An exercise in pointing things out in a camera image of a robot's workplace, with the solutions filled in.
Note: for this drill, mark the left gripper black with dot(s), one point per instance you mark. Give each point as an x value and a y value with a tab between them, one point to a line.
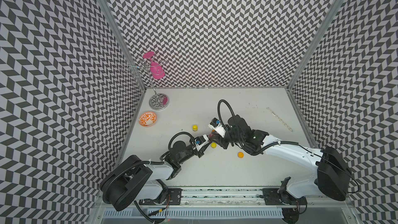
200	153

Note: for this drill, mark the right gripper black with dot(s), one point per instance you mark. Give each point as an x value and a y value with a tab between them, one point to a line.
219	140

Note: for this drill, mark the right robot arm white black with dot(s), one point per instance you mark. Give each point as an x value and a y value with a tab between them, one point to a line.
329	174

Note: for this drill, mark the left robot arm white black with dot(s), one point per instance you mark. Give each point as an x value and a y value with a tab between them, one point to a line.
143	181

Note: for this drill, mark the orange jar lid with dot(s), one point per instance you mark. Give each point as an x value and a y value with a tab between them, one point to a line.
240	154

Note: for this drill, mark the yellow paint jar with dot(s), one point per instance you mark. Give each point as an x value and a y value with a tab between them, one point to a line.
195	127

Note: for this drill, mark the clear plastic ruler strip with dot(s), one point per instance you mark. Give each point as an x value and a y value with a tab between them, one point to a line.
280	119

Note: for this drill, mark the orange patterned ceramic bowl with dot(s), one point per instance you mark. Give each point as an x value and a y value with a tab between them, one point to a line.
147	119

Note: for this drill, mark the chrome glass holder stand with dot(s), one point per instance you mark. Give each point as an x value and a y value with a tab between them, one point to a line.
159	101

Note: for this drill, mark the pink plastic wine glass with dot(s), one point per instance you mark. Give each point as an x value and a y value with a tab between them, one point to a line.
156	69

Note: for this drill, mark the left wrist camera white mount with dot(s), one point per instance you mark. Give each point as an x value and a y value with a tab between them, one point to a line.
201	141

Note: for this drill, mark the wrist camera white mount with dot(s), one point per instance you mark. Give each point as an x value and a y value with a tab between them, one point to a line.
201	141
216	126

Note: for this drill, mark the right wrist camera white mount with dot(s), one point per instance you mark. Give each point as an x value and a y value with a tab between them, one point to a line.
216	126

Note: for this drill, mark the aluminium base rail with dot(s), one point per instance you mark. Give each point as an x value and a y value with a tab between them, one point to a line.
242	196

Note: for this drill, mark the aluminium corner post right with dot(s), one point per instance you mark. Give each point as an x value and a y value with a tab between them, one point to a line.
327	21

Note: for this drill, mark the aluminium corner post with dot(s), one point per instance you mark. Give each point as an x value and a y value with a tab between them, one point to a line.
120	40
327	21

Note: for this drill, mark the aluminium corner post left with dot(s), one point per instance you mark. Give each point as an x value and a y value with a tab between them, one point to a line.
120	40

